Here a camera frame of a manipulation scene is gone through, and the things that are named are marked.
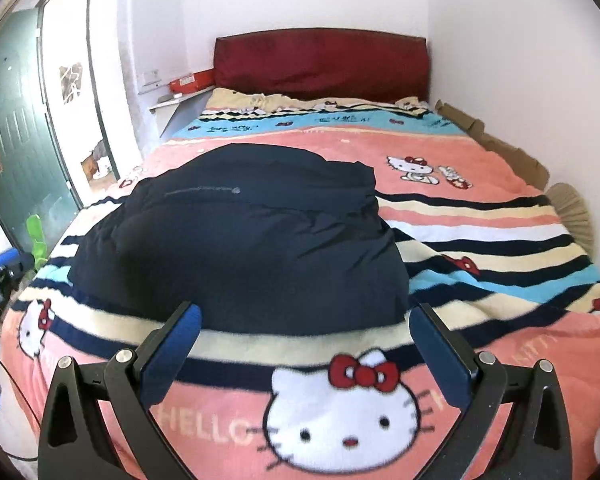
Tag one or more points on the dark navy hooded jacket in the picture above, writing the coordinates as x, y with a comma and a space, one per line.
240, 240

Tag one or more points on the dark red bed headboard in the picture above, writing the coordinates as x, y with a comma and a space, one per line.
320, 65

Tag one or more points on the green plastic chair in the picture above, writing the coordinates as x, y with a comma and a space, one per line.
36, 240

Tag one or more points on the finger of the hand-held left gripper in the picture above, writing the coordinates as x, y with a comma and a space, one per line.
5, 261

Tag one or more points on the flat red box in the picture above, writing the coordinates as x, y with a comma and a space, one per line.
192, 81

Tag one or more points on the white bedside shelf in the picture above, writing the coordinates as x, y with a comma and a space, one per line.
180, 110

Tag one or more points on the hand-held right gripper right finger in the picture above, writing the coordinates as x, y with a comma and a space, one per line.
437, 355

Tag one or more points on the striped cartoon cat printed blanket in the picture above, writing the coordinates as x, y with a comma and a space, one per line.
480, 240

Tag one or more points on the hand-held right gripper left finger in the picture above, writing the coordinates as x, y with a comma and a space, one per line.
172, 355

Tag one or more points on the white wall switch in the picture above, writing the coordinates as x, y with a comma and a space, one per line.
149, 81

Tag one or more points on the brown cardboard box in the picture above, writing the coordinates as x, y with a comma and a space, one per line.
94, 167

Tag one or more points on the dark green door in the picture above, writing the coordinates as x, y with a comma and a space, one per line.
20, 135

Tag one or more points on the small wall picture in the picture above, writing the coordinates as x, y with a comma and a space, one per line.
71, 82

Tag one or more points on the brown cardboard sheet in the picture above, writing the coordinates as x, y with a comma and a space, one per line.
520, 162

